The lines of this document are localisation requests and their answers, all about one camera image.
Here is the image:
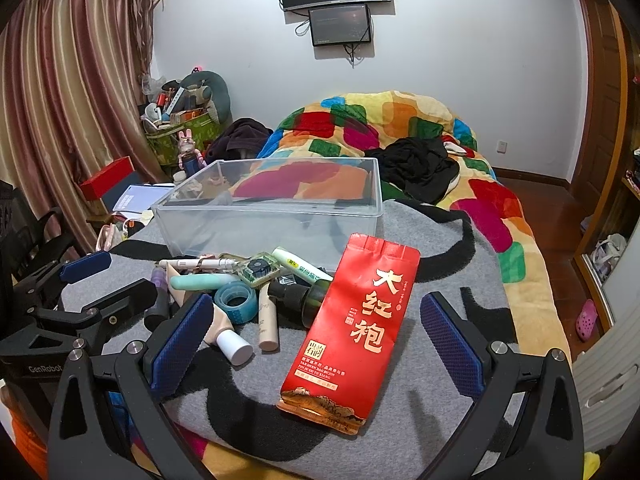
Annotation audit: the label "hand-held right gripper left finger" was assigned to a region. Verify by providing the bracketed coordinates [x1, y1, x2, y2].
[47, 292, 216, 480]

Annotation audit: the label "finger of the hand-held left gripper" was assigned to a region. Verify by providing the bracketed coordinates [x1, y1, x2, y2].
[35, 280, 158, 333]
[15, 251, 112, 311]

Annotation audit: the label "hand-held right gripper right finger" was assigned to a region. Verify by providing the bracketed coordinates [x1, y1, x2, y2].
[420, 291, 586, 480]

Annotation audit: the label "beige tube with white cap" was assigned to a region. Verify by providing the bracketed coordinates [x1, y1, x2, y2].
[172, 292, 253, 365]

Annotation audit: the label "teal tape roll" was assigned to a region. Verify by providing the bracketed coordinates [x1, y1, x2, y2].
[214, 280, 265, 326]

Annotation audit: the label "white pen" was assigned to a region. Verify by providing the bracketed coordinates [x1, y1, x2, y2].
[159, 255, 251, 273]

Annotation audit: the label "beige cosmetic stick tube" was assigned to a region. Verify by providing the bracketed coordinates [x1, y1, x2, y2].
[257, 290, 281, 352]

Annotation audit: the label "red tea packet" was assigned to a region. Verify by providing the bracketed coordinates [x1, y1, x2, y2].
[277, 232, 421, 436]

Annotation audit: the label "dark green bottle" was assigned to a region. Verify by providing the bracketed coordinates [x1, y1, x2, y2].
[267, 279, 333, 331]

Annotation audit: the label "white and green tube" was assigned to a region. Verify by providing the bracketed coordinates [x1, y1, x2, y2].
[271, 246, 335, 283]

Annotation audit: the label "clear plastic storage box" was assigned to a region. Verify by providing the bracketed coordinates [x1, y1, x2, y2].
[151, 157, 386, 273]

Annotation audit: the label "person's left forearm orange sleeve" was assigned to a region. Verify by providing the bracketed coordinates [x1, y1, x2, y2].
[7, 405, 51, 466]

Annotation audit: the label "small black bottle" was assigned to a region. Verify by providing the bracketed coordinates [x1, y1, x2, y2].
[145, 287, 173, 331]

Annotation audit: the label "pink and white bag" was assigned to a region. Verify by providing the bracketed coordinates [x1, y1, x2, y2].
[97, 220, 131, 253]

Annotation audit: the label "mint green tube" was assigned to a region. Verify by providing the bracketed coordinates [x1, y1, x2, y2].
[169, 272, 241, 292]

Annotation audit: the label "black chair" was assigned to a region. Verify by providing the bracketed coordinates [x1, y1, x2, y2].
[0, 180, 76, 311]

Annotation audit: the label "white papers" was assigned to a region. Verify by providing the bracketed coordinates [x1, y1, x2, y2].
[112, 184, 176, 213]

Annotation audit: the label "red box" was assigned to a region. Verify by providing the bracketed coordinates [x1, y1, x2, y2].
[80, 156, 137, 201]

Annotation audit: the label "green square compact case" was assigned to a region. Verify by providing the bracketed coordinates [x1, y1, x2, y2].
[236, 251, 282, 288]

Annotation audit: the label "grey and black blanket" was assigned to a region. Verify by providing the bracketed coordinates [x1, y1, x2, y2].
[57, 199, 518, 480]

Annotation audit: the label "pink clog shoe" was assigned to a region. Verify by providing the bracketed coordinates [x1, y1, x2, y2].
[575, 298, 599, 343]

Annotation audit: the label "pink rabbit figurine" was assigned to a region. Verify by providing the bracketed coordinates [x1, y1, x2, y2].
[177, 129, 207, 177]

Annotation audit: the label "white wardrobe door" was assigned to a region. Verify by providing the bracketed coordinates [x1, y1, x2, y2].
[570, 240, 640, 456]

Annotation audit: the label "green storage bag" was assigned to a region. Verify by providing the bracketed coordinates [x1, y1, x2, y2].
[145, 110, 223, 167]

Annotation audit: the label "striped pink curtain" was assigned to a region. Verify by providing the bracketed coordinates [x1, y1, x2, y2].
[0, 0, 166, 256]

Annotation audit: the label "white handbag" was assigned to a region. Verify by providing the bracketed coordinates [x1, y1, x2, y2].
[591, 232, 628, 281]

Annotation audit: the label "black cloth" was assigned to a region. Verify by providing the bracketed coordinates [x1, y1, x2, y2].
[364, 136, 461, 205]

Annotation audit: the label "dark maroon cloth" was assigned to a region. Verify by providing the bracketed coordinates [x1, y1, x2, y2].
[205, 117, 275, 162]

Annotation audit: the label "grey neck pillow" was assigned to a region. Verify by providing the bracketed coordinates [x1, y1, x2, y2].
[180, 69, 233, 128]

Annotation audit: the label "colourful patchwork blanket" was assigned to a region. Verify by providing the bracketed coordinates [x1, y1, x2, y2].
[165, 91, 601, 480]

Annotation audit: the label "wooden door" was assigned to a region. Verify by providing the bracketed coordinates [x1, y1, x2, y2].
[575, 0, 632, 201]

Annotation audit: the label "small black wall monitor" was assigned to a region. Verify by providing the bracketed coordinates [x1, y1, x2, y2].
[307, 3, 373, 47]

